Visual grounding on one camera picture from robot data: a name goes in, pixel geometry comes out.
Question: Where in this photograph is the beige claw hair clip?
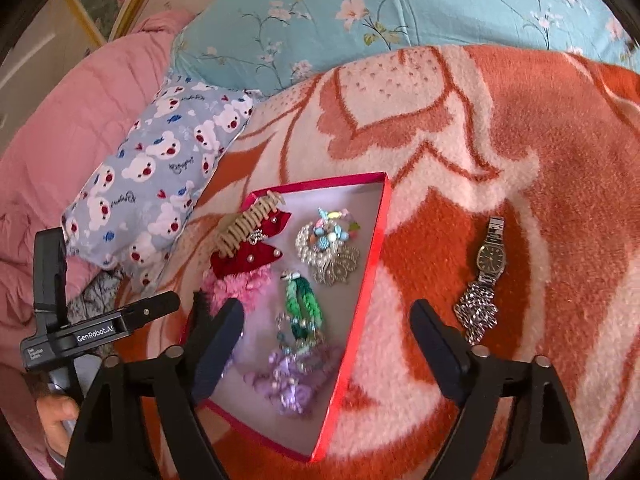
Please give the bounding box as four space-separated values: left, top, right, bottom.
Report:
214 190 285 258

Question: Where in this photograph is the clear crystal bead bracelet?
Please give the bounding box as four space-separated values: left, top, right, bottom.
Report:
273 311 327 361

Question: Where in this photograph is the red shallow gift box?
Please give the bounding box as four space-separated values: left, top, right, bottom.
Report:
201 172 390 463

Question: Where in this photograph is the bear print blue pillow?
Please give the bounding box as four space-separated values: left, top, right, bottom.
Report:
62 74 257 292

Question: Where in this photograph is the pastel bead bracelet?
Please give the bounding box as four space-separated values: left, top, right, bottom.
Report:
307 206 362 254

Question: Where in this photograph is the green braided bracelet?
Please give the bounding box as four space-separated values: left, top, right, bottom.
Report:
278 268 326 344

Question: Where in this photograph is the blue floral pillow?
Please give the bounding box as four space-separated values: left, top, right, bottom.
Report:
172 0 639 94

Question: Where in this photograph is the orange white fleece blanket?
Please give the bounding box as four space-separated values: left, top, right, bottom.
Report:
114 43 640 480

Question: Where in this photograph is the white pearl bracelet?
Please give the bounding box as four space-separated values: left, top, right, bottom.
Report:
293 221 362 287

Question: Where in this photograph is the pink quilt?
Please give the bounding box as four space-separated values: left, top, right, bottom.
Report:
1 10 194 479

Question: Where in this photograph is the dark red velvet bow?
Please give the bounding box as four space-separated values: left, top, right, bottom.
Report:
210 211 292 278

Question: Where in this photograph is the pink ribbon flower scrunchie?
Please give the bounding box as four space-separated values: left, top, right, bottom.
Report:
201 264 271 316

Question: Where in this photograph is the black hair comb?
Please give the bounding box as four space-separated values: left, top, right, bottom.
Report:
191 289 212 330

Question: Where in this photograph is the silver wrist watch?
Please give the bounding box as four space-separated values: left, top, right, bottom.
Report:
454 217 506 346

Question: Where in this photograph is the left hand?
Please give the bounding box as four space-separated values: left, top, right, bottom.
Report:
36 394 79 457

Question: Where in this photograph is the small purple flower hair tie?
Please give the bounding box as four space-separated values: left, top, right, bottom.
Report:
243 342 344 418

